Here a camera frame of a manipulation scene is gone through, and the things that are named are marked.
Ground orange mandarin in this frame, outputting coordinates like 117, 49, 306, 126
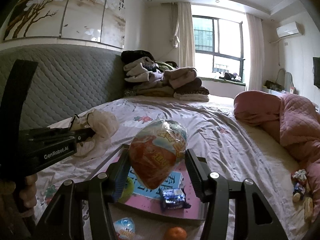
163, 226, 188, 240

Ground window with dark frame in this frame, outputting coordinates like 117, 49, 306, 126
193, 15, 245, 83

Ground surprise egg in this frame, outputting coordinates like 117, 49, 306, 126
129, 119, 188, 190
113, 217, 136, 240

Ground beige curtain right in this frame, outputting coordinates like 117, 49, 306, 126
246, 14, 265, 90

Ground wall mounted television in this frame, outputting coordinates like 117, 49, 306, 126
313, 57, 320, 88

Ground small toys on bed edge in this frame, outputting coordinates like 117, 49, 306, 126
291, 169, 313, 223

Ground green knitted ring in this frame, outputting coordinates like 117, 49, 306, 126
117, 176, 136, 204

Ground beige curtain left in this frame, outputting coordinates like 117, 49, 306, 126
170, 2, 195, 67

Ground strawberry print bed sheet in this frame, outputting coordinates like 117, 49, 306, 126
35, 96, 308, 239

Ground white air conditioner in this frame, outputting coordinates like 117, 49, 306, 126
276, 21, 303, 38

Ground pile of folded clothes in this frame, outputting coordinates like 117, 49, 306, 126
120, 50, 209, 102

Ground person's hand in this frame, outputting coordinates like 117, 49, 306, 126
1, 174, 38, 218

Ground beige curtain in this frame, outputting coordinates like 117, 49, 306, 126
170, 2, 195, 67
246, 14, 265, 90

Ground blue snack packet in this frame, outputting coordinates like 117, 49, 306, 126
160, 188, 191, 212

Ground grey quilted headboard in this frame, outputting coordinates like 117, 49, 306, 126
1, 44, 124, 129

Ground white plush toy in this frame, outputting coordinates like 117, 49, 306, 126
69, 109, 119, 161

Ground clothes on window sill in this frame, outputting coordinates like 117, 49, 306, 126
219, 72, 242, 83

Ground floral wall painting panels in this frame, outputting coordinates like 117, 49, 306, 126
4, 0, 126, 48

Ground pink quilted blanket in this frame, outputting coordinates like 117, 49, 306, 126
234, 90, 319, 221

